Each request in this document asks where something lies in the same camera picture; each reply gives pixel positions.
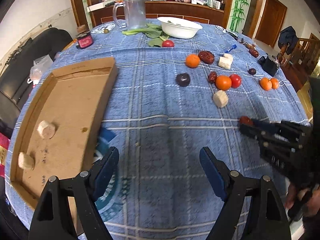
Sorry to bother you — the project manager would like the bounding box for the pink label black jar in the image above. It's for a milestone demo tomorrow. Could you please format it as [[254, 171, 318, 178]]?
[[76, 31, 94, 49]]

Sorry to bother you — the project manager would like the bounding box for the blue pen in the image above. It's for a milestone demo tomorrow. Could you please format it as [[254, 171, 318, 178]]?
[[219, 44, 237, 56]]

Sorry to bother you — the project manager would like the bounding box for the round beige cork piece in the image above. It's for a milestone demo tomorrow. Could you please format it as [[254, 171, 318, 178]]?
[[37, 120, 56, 140]]

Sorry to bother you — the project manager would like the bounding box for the small dark jujube right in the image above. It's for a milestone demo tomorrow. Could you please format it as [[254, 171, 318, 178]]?
[[248, 68, 257, 75]]

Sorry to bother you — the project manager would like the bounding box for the black box on table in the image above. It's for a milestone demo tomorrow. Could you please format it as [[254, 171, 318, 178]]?
[[258, 55, 280, 77]]

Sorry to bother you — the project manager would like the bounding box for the green leafy vegetable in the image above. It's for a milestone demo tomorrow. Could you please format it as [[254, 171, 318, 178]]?
[[121, 23, 169, 47]]

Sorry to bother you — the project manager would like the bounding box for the clear plastic bag on sofa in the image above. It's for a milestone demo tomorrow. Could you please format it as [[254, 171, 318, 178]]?
[[27, 55, 53, 85]]

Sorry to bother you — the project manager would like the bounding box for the beige cork chunk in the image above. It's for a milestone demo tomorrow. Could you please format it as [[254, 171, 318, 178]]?
[[213, 90, 229, 108], [18, 152, 35, 170]]

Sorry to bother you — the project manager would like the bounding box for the orange mandarin large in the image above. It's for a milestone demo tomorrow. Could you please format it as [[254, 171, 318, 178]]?
[[259, 77, 272, 91]]

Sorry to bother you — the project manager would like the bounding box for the small red tomato near greens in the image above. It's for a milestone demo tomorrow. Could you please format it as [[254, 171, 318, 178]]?
[[162, 40, 175, 48]]

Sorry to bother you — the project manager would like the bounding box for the white bowl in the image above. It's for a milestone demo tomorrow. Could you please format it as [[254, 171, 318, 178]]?
[[157, 17, 203, 39]]

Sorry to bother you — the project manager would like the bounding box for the red gift bag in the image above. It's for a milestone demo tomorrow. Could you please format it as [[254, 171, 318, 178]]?
[[0, 133, 10, 178]]

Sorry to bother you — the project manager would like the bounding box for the person right hand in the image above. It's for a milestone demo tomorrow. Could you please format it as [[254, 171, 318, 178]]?
[[285, 183, 320, 218]]

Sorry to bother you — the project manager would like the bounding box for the white plate with pattern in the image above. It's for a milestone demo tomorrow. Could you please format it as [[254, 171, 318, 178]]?
[[91, 22, 116, 34]]

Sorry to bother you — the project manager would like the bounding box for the brown cardboard box tray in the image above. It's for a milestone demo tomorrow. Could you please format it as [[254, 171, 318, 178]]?
[[5, 57, 118, 227]]

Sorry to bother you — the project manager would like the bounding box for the dark purple plum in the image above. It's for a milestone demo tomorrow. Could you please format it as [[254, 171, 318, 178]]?
[[176, 73, 190, 87]]

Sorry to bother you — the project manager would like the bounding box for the clear glass pitcher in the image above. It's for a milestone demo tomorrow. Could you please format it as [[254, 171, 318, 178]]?
[[113, 0, 146, 29]]

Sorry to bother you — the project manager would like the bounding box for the black leather sofa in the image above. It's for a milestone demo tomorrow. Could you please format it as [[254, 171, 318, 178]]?
[[0, 27, 72, 138]]

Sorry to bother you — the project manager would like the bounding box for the red jujube table edge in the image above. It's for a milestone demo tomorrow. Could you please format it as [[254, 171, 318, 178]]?
[[249, 48, 259, 58]]

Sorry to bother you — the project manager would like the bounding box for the small red jujube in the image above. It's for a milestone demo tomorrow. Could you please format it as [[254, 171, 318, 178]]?
[[208, 72, 217, 84]]

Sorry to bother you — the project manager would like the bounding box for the blue plaid tablecloth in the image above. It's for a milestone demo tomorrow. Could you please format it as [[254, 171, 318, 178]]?
[[4, 18, 311, 240]]

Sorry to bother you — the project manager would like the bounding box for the brown wooden door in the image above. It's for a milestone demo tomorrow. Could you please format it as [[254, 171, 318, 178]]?
[[255, 0, 287, 48]]

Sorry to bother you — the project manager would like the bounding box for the white cylinder chunk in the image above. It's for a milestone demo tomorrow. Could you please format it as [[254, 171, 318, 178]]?
[[218, 53, 233, 69]]

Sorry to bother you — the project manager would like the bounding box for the dark jacket on railing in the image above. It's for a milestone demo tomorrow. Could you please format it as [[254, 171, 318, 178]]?
[[278, 26, 299, 55]]

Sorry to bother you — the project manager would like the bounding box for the large red jujube far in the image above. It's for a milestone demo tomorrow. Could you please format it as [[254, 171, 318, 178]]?
[[198, 50, 215, 64]]

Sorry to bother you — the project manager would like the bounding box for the orange mandarin small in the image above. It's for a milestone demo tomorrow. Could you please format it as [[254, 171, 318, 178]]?
[[270, 77, 279, 89]]

